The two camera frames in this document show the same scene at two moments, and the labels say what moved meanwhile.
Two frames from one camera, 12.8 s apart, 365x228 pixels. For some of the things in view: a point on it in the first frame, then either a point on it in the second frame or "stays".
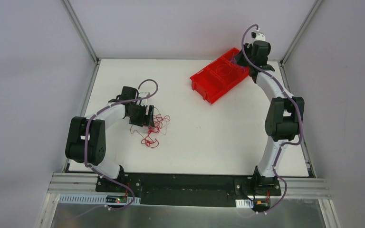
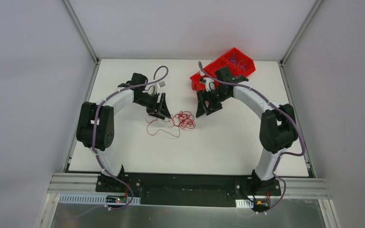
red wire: [160, 125] -> [184, 120]
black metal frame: [190, 190] stays
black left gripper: [141, 116] -> [158, 105]
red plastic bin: [215, 80] stays
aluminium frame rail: [69, 184] stays
